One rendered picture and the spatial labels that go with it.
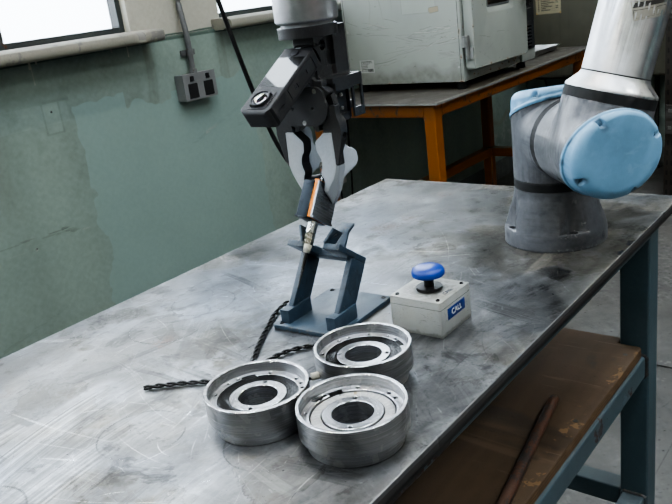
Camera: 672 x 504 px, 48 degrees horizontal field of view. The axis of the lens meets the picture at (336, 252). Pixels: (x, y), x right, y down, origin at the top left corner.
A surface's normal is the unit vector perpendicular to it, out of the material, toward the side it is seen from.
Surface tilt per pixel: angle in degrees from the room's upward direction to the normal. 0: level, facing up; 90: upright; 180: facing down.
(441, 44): 88
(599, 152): 97
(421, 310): 90
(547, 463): 0
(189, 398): 0
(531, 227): 72
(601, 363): 0
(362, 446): 90
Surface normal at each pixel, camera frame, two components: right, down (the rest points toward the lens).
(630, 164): 0.11, 0.43
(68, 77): 0.79, 0.11
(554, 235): -0.26, 0.04
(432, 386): -0.12, -0.94
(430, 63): -0.60, 0.32
